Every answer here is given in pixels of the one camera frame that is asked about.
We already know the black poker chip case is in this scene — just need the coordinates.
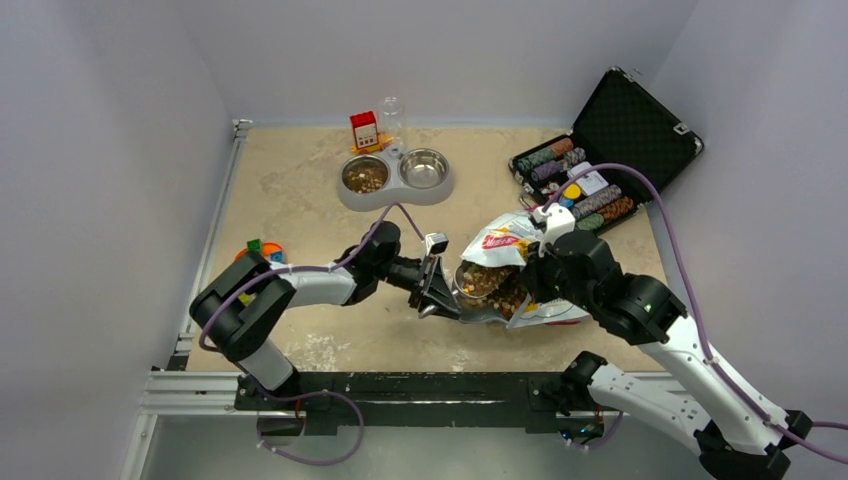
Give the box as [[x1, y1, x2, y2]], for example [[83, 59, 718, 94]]
[[507, 67, 704, 233]]

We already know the orange toy arch with blocks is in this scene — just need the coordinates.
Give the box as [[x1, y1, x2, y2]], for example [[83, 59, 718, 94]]
[[234, 239, 287, 263]]

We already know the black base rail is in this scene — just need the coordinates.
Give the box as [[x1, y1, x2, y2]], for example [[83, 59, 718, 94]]
[[234, 372, 617, 443]]

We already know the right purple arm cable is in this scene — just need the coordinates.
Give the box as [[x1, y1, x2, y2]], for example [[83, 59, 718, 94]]
[[539, 162, 848, 465]]

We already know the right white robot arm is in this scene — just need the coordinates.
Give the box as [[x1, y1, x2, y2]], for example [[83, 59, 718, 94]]
[[558, 271, 813, 479]]

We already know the pet food bag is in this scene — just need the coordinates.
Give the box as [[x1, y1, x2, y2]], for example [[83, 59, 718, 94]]
[[453, 210, 589, 329]]

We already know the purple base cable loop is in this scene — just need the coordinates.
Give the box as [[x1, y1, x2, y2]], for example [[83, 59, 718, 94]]
[[256, 389, 366, 467]]

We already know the red toy block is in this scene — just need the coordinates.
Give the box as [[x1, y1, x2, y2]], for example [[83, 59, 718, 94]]
[[349, 111, 384, 154]]

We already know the grey double pet bowl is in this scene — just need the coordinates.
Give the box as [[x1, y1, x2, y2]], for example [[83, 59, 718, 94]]
[[336, 148, 454, 212]]

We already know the clear water bottle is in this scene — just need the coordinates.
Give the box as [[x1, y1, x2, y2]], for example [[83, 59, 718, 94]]
[[379, 96, 407, 158]]

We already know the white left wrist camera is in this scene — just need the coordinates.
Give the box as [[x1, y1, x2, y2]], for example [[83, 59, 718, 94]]
[[424, 232, 449, 256]]

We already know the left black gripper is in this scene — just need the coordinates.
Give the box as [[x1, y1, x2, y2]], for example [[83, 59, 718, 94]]
[[374, 252, 460, 319]]

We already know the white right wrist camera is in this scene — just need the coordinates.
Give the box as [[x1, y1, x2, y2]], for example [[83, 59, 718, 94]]
[[530, 204, 576, 257]]

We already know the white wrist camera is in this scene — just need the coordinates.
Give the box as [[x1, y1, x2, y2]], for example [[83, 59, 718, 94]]
[[424, 232, 449, 256], [530, 204, 576, 257]]

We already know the silver metal scoop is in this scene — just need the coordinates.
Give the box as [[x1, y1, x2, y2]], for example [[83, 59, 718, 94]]
[[454, 261, 518, 308]]

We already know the pet food kibble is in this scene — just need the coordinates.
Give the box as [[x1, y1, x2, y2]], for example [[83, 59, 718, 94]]
[[456, 263, 528, 320]]

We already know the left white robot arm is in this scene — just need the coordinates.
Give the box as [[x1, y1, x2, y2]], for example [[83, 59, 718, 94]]
[[188, 221, 462, 409]]

